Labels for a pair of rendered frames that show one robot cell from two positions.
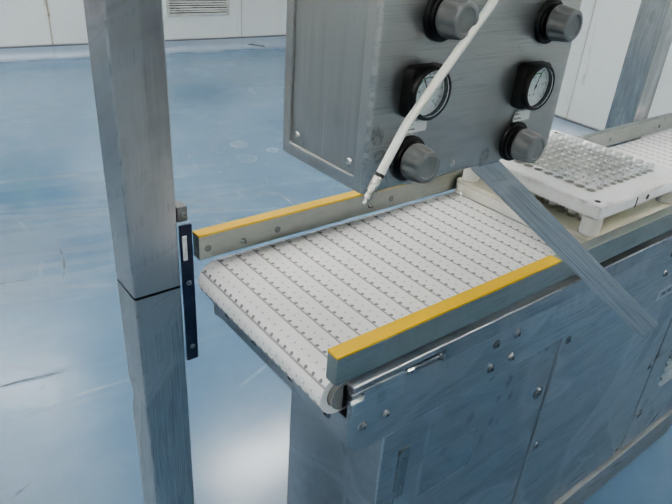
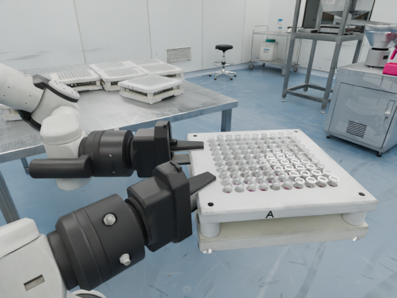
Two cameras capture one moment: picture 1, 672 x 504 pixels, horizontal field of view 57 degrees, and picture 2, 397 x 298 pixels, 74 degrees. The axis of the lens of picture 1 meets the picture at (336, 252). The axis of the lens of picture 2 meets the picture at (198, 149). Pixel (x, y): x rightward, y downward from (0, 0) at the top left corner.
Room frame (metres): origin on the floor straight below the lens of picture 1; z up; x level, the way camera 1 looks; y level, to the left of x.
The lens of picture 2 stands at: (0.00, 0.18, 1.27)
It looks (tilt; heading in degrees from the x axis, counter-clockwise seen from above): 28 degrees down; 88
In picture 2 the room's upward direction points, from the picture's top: straight up
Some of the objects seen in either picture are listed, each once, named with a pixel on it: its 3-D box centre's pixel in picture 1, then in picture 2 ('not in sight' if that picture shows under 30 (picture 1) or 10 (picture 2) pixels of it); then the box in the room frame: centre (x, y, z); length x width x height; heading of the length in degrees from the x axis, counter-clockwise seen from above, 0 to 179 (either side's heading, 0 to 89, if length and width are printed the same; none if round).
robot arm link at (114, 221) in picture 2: not in sight; (142, 220); (-0.06, 0.44, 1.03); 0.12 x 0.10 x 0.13; 36
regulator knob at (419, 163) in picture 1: (418, 155); not in sight; (0.42, -0.05, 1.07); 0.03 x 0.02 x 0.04; 130
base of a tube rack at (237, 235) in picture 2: not in sight; (259, 187); (0.13, 0.57, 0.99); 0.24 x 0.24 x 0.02; 4
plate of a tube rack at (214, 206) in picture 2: not in sight; (262, 164); (0.13, 0.57, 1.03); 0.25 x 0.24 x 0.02; 94
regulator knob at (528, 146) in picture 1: (525, 139); not in sight; (0.50, -0.15, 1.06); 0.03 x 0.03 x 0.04; 40
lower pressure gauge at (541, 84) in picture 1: (534, 85); not in sight; (0.50, -0.15, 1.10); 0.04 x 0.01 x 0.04; 130
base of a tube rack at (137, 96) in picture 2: not in sight; (151, 91); (-0.19, 1.61, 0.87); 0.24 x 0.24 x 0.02; 49
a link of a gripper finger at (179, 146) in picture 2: not in sight; (186, 143); (0.00, 0.62, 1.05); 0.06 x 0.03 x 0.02; 176
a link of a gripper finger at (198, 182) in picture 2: not in sight; (195, 181); (0.01, 0.50, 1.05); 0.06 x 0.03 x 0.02; 36
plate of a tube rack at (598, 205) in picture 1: (572, 168); not in sight; (0.91, -0.36, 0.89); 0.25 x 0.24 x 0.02; 40
